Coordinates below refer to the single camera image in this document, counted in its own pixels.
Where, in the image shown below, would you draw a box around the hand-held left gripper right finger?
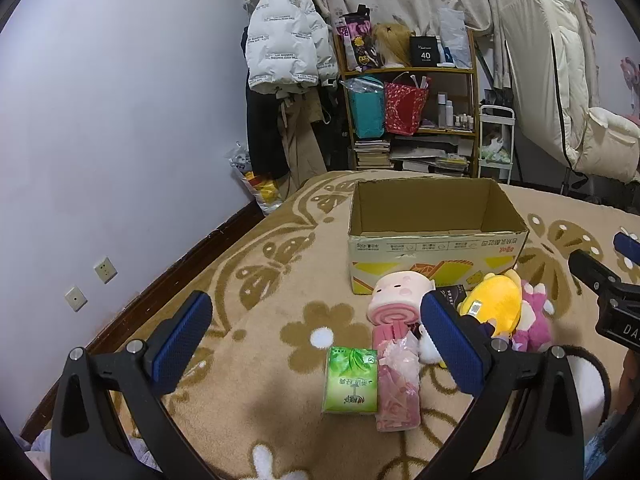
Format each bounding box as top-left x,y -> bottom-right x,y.
419,291 -> 586,480

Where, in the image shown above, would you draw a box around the red patterned bag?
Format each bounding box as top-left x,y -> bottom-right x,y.
384,74 -> 430,136

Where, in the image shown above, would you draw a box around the white trolley cart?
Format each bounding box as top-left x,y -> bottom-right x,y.
477,105 -> 517,186

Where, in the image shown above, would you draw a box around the printed plastic bag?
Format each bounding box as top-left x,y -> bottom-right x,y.
230,142 -> 282,216

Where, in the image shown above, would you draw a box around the yellow plush toy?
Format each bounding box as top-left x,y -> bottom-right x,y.
457,269 -> 523,340

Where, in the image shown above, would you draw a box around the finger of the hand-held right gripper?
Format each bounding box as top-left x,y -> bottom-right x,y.
568,249 -> 623,293
612,232 -> 640,266

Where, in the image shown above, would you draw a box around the stack of books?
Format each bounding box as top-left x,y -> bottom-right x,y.
354,137 -> 392,171

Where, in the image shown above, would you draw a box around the white puffer jacket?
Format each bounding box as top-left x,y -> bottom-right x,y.
245,0 -> 337,95

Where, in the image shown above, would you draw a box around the green tissue pack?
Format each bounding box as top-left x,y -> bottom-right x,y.
321,346 -> 381,415

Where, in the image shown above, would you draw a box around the pink plush toy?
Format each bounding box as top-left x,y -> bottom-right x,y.
510,280 -> 555,353

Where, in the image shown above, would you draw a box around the teal bag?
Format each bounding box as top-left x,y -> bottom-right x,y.
347,77 -> 386,139

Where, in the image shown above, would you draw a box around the white paper bag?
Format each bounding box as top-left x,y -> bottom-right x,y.
439,7 -> 473,70

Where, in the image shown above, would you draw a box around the pink plastic packet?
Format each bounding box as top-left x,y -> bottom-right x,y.
372,324 -> 422,433

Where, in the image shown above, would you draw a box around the dark hanging clothes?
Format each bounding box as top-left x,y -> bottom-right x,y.
244,25 -> 351,181

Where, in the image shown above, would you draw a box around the beige floral blanket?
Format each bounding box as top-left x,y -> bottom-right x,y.
20,170 -> 640,480

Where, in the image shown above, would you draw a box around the blonde wig on head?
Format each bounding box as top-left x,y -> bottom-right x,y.
372,22 -> 412,68

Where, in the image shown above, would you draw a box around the printed cardboard box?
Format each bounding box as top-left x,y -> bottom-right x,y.
347,177 -> 530,295

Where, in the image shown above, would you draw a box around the beige hanging pants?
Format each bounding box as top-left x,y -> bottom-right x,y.
277,92 -> 329,188

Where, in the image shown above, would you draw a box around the white brown-rimmed plush cushion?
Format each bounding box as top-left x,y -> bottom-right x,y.
547,344 -> 612,433

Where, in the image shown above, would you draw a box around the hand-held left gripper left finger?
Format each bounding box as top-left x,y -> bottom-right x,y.
50,290 -> 215,480

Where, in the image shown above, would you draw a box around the white recliner chair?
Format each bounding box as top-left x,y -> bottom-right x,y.
500,0 -> 640,196

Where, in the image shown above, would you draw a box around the pink black patterned bag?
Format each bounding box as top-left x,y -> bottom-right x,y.
336,10 -> 381,72

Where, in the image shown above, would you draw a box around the row of small bottles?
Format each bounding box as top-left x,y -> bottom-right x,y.
436,92 -> 474,129

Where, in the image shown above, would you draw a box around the white navy plush toy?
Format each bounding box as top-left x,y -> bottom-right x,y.
417,317 -> 501,367

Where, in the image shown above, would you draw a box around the pile of papers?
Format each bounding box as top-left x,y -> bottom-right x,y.
390,135 -> 473,177

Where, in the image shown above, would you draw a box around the light blue cloth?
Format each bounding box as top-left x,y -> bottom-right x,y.
584,417 -> 618,480

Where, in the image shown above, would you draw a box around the black box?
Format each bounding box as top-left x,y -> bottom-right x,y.
409,35 -> 443,67

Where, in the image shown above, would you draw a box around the pale lavender cloth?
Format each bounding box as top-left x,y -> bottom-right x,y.
24,430 -> 163,480

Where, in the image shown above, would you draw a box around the pink pig squishy toy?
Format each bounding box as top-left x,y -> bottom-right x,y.
367,269 -> 435,327

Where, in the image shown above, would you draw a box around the wooden shelf unit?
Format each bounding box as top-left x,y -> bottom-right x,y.
334,25 -> 480,178

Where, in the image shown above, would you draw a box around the black tissue pack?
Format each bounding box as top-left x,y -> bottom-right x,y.
434,285 -> 468,311

